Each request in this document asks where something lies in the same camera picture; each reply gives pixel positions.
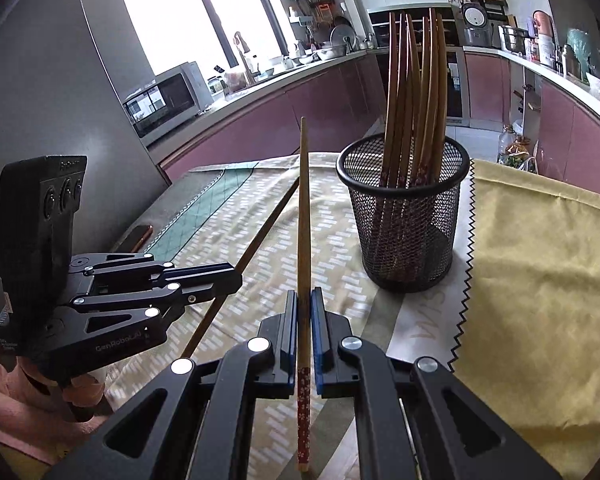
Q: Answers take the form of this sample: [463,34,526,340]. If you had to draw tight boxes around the yellow cloth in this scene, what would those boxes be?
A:
[450,157,600,480]

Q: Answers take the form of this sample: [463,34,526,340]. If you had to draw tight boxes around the white microwave oven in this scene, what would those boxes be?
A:
[122,61,212,142]

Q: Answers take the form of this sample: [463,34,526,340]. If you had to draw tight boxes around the wooden chopstick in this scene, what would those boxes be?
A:
[295,117,312,473]
[180,177,301,359]

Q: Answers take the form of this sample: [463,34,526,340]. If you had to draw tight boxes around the person's left hand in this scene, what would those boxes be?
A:
[17,357,110,413]

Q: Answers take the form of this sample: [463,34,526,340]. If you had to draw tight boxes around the pink thermos jug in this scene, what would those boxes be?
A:
[532,9,556,66]

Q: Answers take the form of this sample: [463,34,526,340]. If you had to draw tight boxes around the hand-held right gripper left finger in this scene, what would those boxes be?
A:
[44,290,300,480]

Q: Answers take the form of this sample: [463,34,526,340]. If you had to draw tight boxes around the pink base cabinet run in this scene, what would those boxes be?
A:
[157,52,387,184]
[464,52,600,202]

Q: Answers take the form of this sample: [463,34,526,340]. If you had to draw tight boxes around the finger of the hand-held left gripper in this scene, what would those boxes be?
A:
[71,283,217,345]
[82,253,244,295]

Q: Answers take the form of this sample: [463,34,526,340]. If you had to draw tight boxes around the bag of green vegetables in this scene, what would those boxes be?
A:
[505,152,539,174]

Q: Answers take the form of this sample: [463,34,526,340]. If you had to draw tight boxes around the black mesh utensil holder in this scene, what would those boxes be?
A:
[335,134,471,291]

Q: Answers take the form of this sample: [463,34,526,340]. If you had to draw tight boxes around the kitchen window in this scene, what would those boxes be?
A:
[114,0,287,80]

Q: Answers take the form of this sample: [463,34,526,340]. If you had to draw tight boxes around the teal mesh food cover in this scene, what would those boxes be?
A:
[565,27,600,81]

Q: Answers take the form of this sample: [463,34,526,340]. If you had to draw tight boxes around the glass jar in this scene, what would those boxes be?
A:
[497,126,524,166]

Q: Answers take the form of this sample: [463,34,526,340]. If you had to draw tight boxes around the white cloth with zigzag edge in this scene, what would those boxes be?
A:
[387,159,477,374]

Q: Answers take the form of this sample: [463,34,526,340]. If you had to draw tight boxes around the grey refrigerator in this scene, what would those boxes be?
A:
[0,0,172,311]

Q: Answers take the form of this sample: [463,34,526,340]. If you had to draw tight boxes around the brown wooden object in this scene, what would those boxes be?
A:
[112,224,154,254]

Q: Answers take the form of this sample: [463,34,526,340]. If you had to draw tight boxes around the beige and green patterned tablecloth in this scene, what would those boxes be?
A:
[102,152,476,480]

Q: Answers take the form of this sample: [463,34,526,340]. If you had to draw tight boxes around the person's left forearm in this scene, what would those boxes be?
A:
[0,362,111,467]

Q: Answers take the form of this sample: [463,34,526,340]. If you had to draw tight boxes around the kitchen faucet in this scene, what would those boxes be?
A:
[232,31,257,86]

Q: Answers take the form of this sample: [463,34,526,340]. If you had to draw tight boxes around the steel pot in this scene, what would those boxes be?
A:
[498,24,531,54]

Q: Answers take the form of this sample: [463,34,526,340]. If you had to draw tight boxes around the bundle of chopsticks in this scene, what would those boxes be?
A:
[375,7,449,281]

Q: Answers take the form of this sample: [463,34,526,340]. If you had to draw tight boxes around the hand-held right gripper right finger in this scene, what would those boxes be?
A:
[310,287,564,480]

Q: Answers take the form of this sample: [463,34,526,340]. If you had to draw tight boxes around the white rice cooker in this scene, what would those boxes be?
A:
[460,2,497,47]

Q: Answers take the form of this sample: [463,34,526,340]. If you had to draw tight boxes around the round pan lid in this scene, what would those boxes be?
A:
[329,24,354,52]

